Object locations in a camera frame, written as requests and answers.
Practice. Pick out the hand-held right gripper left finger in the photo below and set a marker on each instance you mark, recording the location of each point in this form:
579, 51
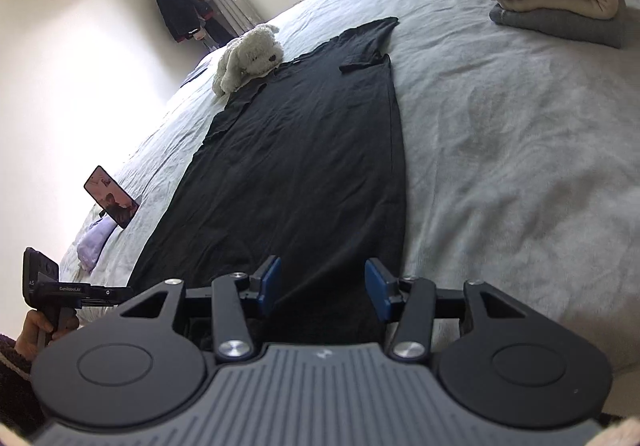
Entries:
272, 283

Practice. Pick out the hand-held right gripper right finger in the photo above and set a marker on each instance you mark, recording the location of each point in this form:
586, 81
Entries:
377, 288

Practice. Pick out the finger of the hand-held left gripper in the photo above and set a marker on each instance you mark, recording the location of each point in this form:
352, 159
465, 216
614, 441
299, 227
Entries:
112, 295

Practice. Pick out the black t-shirt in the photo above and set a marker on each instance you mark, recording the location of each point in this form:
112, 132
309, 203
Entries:
300, 165

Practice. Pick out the person's left forearm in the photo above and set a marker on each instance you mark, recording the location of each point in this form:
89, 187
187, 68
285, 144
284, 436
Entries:
15, 386

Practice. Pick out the person's left hand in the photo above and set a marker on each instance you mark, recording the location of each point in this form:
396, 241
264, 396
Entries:
32, 331

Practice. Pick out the purple cloth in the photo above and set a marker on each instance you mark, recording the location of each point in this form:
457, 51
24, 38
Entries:
92, 243

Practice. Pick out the smartphone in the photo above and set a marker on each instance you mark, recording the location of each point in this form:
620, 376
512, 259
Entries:
110, 198

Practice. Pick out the dark flat tablet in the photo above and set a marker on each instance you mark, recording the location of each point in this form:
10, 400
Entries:
196, 73

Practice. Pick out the white plush dog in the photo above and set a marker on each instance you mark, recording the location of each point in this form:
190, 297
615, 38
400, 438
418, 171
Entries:
245, 55

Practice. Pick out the dark hanging jacket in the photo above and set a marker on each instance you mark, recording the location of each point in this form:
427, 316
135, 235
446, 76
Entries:
175, 5

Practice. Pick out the grey knit folded sweater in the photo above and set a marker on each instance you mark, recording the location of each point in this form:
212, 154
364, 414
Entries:
560, 25

